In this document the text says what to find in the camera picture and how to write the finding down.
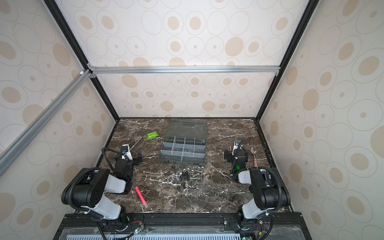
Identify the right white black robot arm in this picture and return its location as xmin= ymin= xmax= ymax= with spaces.
xmin=224 ymin=148 xmax=291 ymax=223

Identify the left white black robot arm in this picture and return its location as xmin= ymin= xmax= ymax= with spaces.
xmin=61 ymin=154 xmax=143 ymax=227

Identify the pink marker pen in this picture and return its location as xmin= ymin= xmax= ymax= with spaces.
xmin=135 ymin=187 xmax=148 ymax=208

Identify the green snack packet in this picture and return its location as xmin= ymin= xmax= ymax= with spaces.
xmin=147 ymin=132 xmax=159 ymax=140

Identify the clear grey compartment organizer box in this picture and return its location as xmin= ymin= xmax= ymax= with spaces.
xmin=159 ymin=119 xmax=208 ymax=166

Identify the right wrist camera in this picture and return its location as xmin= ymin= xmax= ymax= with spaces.
xmin=233 ymin=140 xmax=243 ymax=152

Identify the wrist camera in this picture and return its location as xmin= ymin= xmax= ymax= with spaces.
xmin=233 ymin=140 xmax=243 ymax=152
xmin=121 ymin=144 xmax=133 ymax=161

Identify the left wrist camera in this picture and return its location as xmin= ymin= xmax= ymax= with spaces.
xmin=121 ymin=144 xmax=133 ymax=161

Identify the pink handled metal spoon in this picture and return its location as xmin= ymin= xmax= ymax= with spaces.
xmin=251 ymin=147 xmax=258 ymax=167

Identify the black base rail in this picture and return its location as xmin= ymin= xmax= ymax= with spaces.
xmin=54 ymin=213 xmax=311 ymax=240

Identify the aluminium frame bar back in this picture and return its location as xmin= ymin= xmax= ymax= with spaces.
xmin=87 ymin=66 xmax=280 ymax=76

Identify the aluminium frame bar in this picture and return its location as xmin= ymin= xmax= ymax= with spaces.
xmin=1 ymin=70 xmax=91 ymax=175
xmin=87 ymin=66 xmax=280 ymax=76

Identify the aluminium frame bar left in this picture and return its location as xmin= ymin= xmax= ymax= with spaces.
xmin=1 ymin=70 xmax=91 ymax=175

